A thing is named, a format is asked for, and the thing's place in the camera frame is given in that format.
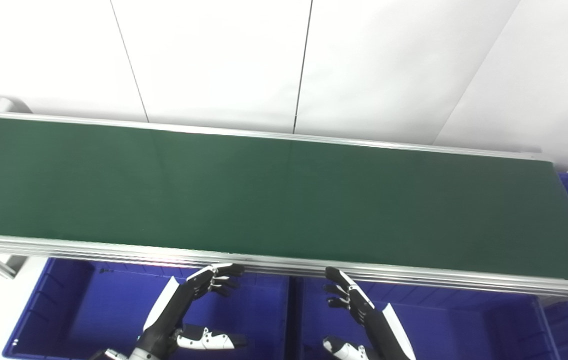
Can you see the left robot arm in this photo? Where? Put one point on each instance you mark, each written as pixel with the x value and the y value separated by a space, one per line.
pixel 141 355

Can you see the green conveyor belt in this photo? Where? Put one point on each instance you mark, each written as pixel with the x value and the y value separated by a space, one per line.
pixel 264 195
pixel 414 276

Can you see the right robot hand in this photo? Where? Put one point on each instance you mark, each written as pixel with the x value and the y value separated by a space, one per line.
pixel 384 335

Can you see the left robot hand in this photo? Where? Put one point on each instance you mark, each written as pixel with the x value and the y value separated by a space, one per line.
pixel 169 315

